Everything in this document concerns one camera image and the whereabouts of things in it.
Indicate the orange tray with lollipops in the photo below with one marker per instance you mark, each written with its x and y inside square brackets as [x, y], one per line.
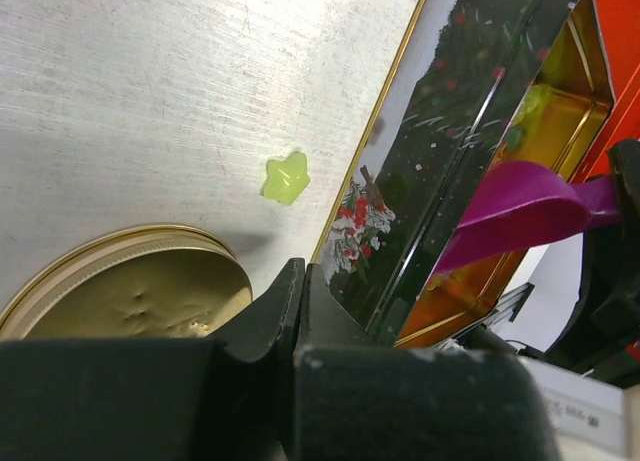
[620, 56]

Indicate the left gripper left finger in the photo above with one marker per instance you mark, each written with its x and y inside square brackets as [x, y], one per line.
[225, 396]

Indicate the purple plastic scoop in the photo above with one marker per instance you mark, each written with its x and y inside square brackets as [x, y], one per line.
[519, 205]

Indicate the gold tin with star candies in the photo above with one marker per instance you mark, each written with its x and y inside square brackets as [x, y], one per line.
[475, 83]

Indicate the gold jar lid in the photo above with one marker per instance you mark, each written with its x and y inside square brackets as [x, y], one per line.
[150, 280]

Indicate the loose green star candy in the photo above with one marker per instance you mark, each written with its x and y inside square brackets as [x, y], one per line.
[286, 178]

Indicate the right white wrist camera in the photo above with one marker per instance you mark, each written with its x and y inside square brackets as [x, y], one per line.
[593, 420]

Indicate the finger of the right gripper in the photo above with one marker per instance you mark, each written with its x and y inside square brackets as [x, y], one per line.
[605, 319]

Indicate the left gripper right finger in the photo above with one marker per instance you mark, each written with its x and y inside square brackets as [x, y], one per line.
[354, 400]

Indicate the aluminium front rail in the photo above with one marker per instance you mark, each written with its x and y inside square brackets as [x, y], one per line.
[509, 305]

